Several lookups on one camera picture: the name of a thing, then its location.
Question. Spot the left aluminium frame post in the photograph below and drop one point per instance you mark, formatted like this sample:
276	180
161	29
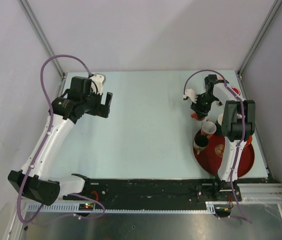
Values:
36	26

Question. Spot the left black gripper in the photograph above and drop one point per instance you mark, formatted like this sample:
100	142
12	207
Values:
100	110

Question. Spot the small orange-red mug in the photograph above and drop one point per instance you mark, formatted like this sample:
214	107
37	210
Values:
196	117

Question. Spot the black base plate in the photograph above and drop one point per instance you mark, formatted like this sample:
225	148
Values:
159	194

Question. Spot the brown patterned mug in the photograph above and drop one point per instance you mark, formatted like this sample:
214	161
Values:
200	143

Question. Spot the red mug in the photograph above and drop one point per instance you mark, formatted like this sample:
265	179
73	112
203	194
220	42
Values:
236	90

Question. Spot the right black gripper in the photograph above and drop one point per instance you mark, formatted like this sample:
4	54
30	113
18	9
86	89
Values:
201	111

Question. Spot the small circuit board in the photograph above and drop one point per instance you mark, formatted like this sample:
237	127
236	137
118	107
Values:
86	206

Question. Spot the right aluminium frame post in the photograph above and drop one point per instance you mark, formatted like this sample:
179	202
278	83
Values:
270	17

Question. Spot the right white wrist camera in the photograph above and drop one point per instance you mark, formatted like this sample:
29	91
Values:
190	94

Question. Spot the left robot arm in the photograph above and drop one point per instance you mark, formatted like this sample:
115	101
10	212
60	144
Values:
34	180

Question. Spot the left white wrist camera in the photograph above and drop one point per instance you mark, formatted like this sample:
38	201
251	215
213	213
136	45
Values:
98	81

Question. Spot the salmon pink printed mug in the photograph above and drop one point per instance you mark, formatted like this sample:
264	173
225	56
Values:
208	129

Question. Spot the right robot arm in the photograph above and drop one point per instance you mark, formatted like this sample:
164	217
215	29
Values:
238	122

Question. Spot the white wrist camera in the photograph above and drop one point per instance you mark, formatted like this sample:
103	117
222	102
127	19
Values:
190	94
98	81

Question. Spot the large orange mug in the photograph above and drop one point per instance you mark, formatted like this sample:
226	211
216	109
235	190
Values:
248	142

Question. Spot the white slotted cable duct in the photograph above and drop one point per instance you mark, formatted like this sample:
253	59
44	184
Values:
73	207

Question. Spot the dark green mug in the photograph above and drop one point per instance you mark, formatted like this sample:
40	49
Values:
218	124

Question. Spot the aluminium frame post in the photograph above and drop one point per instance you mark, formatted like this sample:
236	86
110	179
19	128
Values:
36	26
270	17

